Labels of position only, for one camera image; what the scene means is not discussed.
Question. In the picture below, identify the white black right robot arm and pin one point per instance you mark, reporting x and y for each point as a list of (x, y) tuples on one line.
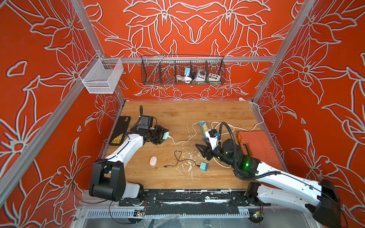
[(268, 185)]

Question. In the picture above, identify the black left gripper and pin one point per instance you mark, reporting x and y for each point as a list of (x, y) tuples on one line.
[(161, 131)]

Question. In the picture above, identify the black flat tool case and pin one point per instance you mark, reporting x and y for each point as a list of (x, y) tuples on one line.
[(118, 135)]

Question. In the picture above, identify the teal wall charger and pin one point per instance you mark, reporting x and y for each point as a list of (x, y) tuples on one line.
[(203, 166)]

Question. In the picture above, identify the mint green earbuds case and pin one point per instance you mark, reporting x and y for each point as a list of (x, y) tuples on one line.
[(165, 135)]

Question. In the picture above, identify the red plastic toolbox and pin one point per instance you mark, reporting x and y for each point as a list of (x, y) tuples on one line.
[(258, 145)]

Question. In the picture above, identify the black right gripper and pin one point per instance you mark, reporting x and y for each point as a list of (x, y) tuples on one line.
[(207, 151)]

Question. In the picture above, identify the blue white charger in basket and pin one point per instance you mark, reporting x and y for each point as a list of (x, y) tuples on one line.
[(187, 72)]

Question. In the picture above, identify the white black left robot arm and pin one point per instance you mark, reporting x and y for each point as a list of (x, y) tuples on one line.
[(108, 175)]

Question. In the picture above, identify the white mesh wall basket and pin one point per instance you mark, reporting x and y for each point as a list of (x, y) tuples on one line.
[(97, 79)]

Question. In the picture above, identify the white round socket adapter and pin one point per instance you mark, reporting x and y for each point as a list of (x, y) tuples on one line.
[(200, 75)]

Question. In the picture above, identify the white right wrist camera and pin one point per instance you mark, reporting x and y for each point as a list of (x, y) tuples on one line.
[(212, 136)]

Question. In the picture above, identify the white cube socket adapter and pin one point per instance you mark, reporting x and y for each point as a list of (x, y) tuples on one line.
[(214, 79)]

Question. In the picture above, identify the pink earbuds case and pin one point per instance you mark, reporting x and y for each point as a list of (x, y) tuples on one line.
[(153, 161)]

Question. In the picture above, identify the blue power strip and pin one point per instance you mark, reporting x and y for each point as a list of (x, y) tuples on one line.
[(205, 135)]

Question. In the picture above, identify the black wire wall basket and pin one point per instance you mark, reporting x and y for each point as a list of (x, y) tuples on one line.
[(168, 70)]

